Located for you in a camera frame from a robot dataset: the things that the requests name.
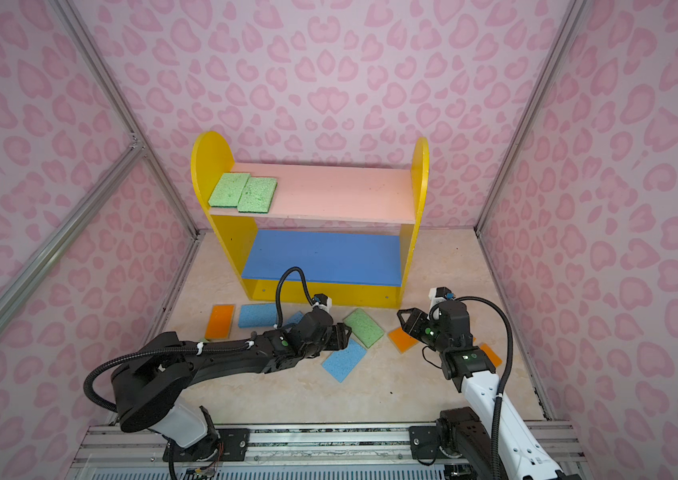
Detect green sponge bottom front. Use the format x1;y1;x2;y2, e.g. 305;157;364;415
237;177;278;214

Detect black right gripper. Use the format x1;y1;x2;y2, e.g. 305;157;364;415
395;308;452;354

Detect left aluminium frame bars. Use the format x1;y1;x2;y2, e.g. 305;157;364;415
0;1;202;336

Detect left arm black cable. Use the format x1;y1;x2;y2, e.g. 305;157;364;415
82;266;316;414

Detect blue sponge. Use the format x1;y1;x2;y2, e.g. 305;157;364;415
284;311;304;326
238;303;278;329
322;339;367;383

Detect green sponge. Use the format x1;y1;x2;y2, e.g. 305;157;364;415
208;173;251;208
237;177;278;214
343;308;384;349

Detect blue sponge front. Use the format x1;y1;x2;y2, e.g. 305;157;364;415
322;339;367;383

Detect orange sponge centre right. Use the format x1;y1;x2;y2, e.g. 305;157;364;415
387;327;418;354

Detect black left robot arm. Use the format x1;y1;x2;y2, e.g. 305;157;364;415
110;308;352;464

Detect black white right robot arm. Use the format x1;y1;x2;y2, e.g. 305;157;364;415
397;294;580;479

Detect orange sponge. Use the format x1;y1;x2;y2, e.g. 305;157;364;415
479;342;503;367
204;304;235;340
387;327;418;354

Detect right aluminium frame bar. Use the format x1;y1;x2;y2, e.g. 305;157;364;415
474;0;593;238

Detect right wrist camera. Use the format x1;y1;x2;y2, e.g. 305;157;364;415
428;287;455;306

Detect orange sponge far right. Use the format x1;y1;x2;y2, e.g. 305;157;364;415
479;342;503;367

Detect blue sponge far left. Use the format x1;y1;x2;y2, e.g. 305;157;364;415
238;303;278;329

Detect orange sponge left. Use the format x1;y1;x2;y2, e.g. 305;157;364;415
204;304;235;340

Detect blue sponge middle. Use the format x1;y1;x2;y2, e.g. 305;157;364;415
284;311;304;326

